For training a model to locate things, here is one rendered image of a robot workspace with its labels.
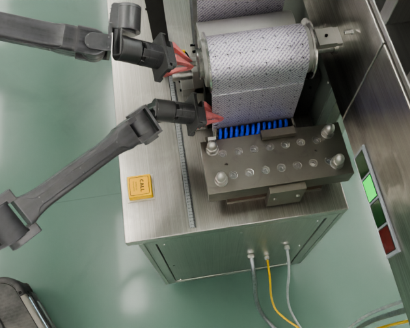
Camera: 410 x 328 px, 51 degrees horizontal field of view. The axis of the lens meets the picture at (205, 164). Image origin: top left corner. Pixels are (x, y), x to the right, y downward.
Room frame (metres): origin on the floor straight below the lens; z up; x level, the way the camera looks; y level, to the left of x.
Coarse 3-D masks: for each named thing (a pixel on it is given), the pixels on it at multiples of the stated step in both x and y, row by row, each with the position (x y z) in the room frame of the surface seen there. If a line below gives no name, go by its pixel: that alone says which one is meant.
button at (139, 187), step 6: (144, 174) 0.51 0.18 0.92; (132, 180) 0.50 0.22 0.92; (138, 180) 0.49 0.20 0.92; (144, 180) 0.49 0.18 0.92; (150, 180) 0.49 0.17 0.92; (132, 186) 0.48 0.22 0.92; (138, 186) 0.48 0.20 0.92; (144, 186) 0.47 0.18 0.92; (150, 186) 0.47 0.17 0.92; (132, 192) 0.46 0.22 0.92; (138, 192) 0.46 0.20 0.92; (144, 192) 0.46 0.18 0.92; (150, 192) 0.45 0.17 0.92; (132, 198) 0.44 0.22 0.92; (138, 198) 0.44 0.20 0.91
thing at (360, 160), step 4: (360, 156) 0.41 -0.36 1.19; (356, 160) 0.41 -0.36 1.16; (360, 160) 0.40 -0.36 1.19; (364, 160) 0.39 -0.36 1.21; (360, 164) 0.39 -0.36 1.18; (364, 164) 0.38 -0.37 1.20; (360, 168) 0.39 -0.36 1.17; (364, 168) 0.38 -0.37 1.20; (360, 172) 0.38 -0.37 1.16; (364, 172) 0.37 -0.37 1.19
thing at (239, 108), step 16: (224, 96) 0.60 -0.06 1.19; (240, 96) 0.60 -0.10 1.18; (256, 96) 0.61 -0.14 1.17; (272, 96) 0.61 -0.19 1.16; (288, 96) 0.61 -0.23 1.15; (224, 112) 0.60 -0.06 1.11; (240, 112) 0.60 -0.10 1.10; (256, 112) 0.61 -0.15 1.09; (272, 112) 0.61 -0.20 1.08; (288, 112) 0.62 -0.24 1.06; (224, 128) 0.60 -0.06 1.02
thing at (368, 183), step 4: (368, 176) 0.35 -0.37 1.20; (364, 180) 0.35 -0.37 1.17; (368, 180) 0.35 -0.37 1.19; (364, 184) 0.35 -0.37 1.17; (368, 184) 0.34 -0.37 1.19; (372, 184) 0.33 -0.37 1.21; (364, 188) 0.34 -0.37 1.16; (368, 188) 0.33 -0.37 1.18; (372, 188) 0.32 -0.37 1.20; (368, 192) 0.32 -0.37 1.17; (372, 192) 0.32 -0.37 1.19; (368, 196) 0.32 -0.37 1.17; (372, 196) 0.31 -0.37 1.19
